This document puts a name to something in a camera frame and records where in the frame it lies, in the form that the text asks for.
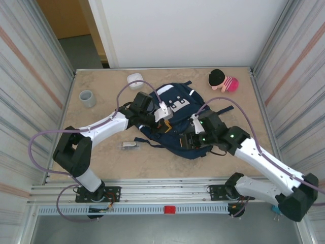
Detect navy blue backpack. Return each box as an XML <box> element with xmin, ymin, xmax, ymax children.
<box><xmin>134</xmin><ymin>80</ymin><xmax>234</xmax><ymax>160</ymax></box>

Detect clear pencil case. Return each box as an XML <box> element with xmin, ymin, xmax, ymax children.
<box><xmin>119</xmin><ymin>141</ymin><xmax>143</xmax><ymax>151</ymax></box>

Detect white square box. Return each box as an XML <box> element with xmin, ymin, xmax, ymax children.
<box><xmin>126</xmin><ymin>73</ymin><xmax>144</xmax><ymax>90</ymax></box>

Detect aluminium mounting rails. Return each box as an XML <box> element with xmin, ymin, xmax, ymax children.
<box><xmin>27</xmin><ymin>177</ymin><xmax>304</xmax><ymax>206</ymax></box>

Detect pink plush doll black hair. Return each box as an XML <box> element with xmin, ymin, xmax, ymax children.
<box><xmin>208</xmin><ymin>68</ymin><xmax>239</xmax><ymax>93</ymax></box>

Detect grey cup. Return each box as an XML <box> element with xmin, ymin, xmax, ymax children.
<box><xmin>79</xmin><ymin>90</ymin><xmax>97</xmax><ymax>108</ymax></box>

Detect blue binder clip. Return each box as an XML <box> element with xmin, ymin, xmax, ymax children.
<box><xmin>271</xmin><ymin>204</ymin><xmax>284</xmax><ymax>222</ymax></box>

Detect brown wooden door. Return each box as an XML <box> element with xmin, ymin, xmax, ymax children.
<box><xmin>37</xmin><ymin>0</ymin><xmax>109</xmax><ymax>66</ymax></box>

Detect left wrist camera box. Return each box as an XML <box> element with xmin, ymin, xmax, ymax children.
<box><xmin>153</xmin><ymin>102</ymin><xmax>174</xmax><ymax>122</ymax></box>

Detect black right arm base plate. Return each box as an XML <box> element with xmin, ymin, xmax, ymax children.
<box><xmin>208</xmin><ymin>183</ymin><xmax>255</xmax><ymax>201</ymax></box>

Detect slotted grey cable duct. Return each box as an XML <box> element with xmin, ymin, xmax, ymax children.
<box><xmin>37</xmin><ymin>205</ymin><xmax>231</xmax><ymax>216</ymax></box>

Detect red black power wires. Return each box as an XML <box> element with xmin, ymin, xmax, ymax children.
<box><xmin>103</xmin><ymin>192</ymin><xmax>120</xmax><ymax>212</ymax></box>
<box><xmin>228</xmin><ymin>195</ymin><xmax>252</xmax><ymax>211</ymax></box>

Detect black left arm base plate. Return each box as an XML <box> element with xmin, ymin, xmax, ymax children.
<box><xmin>75</xmin><ymin>186</ymin><xmax>121</xmax><ymax>203</ymax></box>

